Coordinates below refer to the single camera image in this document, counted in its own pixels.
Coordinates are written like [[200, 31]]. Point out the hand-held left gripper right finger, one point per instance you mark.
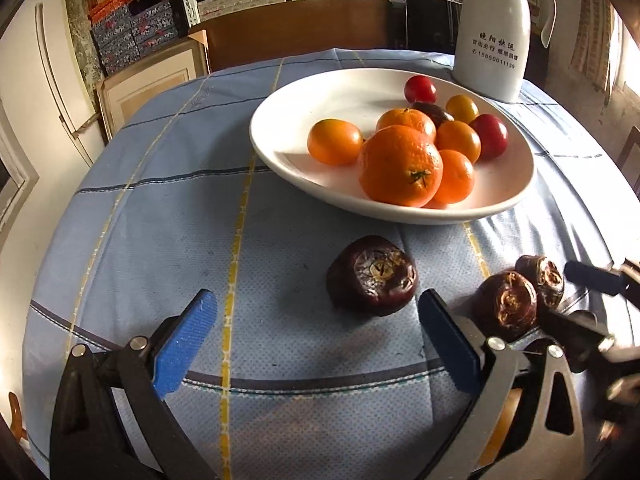
[[447, 342]]

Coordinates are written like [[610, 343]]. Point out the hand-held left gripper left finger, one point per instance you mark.
[[187, 342]]

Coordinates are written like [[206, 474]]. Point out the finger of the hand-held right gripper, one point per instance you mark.
[[575, 335], [595, 275]]

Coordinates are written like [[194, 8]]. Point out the pale orange fruit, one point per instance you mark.
[[459, 180]]

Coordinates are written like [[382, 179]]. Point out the red cherry tomato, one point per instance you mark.
[[490, 136], [420, 88]]

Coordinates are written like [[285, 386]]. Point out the mandarin with green stem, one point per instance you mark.
[[401, 166]]

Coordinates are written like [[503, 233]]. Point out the small orange kumquat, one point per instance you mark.
[[457, 140], [461, 108]]

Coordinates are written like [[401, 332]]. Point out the large round orange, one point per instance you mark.
[[400, 119]]

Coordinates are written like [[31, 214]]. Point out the smooth medium orange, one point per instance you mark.
[[335, 141]]

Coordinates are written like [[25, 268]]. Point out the white oval plate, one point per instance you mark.
[[310, 105]]

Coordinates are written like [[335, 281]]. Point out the blue plaid tablecloth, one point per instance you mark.
[[175, 235]]

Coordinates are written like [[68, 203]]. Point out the slatted wooden chair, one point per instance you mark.
[[631, 157]]

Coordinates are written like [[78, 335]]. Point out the curved wooden chair part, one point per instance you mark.
[[17, 417]]

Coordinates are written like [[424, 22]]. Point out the dark framed picture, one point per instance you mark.
[[12, 170]]

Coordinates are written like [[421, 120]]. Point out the bamboo window blind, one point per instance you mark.
[[595, 20]]

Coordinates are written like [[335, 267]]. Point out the beige framed panel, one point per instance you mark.
[[150, 90]]

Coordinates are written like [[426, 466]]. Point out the white thermos jug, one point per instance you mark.
[[492, 35]]

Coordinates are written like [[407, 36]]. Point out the white door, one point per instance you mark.
[[60, 90]]

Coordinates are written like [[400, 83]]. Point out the stack of blue floral boxes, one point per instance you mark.
[[132, 35]]

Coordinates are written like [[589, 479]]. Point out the brown wooden chair back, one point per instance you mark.
[[300, 30]]

